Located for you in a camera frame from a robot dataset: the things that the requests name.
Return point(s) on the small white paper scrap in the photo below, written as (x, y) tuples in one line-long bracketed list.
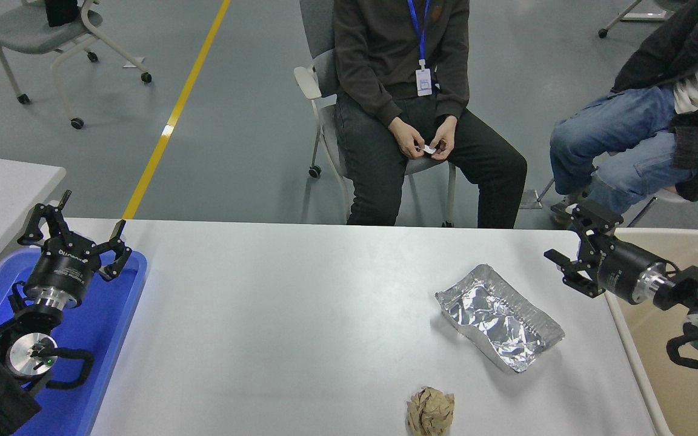
[(428, 148)]

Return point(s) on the seated person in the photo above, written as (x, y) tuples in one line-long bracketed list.
[(621, 133), (379, 60)]

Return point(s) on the grey chair with cream frame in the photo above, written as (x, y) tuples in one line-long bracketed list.
[(28, 27)]

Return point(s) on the large beige plastic bin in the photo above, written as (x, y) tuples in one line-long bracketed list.
[(688, 399)]

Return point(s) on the silver foil tray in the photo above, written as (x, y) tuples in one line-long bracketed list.
[(494, 321)]

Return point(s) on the person's left hand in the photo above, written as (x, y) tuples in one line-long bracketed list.
[(446, 138)]

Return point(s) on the person's right hand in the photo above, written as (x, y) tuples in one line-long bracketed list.
[(408, 139)]

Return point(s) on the grey chair with white armrest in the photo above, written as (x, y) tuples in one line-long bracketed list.
[(319, 24)]

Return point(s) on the blue plastic tray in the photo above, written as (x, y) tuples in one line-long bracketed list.
[(100, 321)]

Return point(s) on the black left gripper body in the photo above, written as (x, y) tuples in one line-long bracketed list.
[(61, 266)]

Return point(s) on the crumpled tan paper ball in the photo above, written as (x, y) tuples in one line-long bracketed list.
[(431, 415)]

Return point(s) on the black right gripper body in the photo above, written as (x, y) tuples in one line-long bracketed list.
[(621, 269)]

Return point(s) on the grey chair on castors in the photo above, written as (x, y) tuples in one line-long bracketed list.
[(640, 17)]

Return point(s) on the black bag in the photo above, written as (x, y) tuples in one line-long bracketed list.
[(61, 12)]

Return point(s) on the white seat metal chair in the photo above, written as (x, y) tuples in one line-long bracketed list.
[(670, 197)]

